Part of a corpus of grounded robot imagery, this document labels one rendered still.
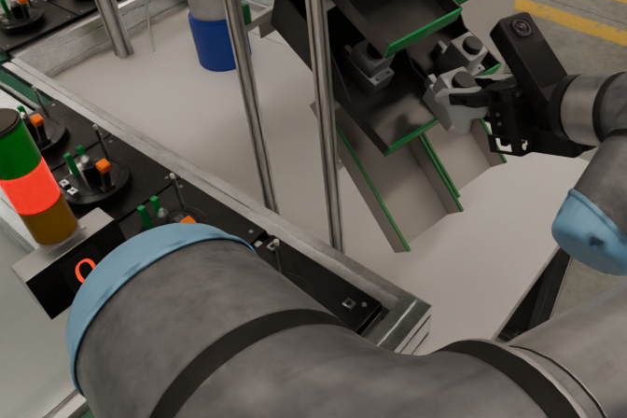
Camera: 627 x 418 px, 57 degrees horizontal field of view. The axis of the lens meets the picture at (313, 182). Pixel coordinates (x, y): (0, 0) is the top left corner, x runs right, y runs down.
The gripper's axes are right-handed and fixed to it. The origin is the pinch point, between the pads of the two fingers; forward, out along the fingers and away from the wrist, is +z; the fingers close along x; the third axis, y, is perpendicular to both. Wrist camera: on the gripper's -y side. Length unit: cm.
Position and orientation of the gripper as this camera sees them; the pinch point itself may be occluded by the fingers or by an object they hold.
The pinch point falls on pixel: (456, 86)
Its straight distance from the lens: 81.1
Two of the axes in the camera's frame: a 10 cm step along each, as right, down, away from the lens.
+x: 8.7, -3.6, 3.5
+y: 2.6, 9.2, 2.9
